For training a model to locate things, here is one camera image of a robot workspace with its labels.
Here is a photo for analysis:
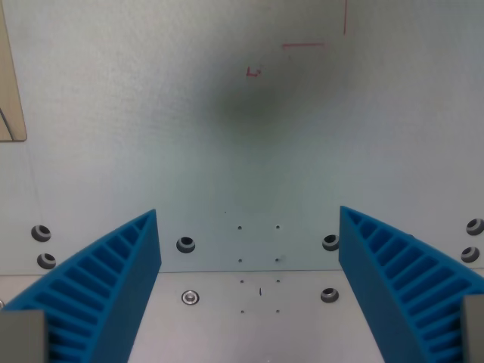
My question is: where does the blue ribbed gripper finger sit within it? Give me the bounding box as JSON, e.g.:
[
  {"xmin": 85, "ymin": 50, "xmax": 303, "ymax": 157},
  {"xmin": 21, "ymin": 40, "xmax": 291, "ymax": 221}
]
[
  {"xmin": 0, "ymin": 208, "xmax": 163, "ymax": 363},
  {"xmin": 338, "ymin": 205, "xmax": 484, "ymax": 363}
]

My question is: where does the light wooden board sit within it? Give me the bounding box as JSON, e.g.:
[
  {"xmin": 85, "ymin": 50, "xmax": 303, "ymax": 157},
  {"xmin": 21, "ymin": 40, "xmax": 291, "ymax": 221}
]
[{"xmin": 0, "ymin": 0, "xmax": 28, "ymax": 143}]

